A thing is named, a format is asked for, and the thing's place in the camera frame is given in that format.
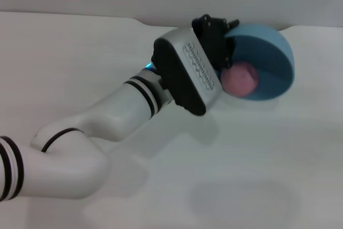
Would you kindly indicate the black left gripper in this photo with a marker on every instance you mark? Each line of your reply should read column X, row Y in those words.
column 211, row 41

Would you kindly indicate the blue bowl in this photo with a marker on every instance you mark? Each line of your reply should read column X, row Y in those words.
column 268, row 52

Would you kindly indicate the pink peach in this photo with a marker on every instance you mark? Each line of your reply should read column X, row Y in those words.
column 238, row 80

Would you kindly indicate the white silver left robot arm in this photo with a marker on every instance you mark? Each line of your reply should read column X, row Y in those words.
column 80, row 146

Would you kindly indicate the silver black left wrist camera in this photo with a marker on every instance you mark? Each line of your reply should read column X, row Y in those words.
column 182, row 70

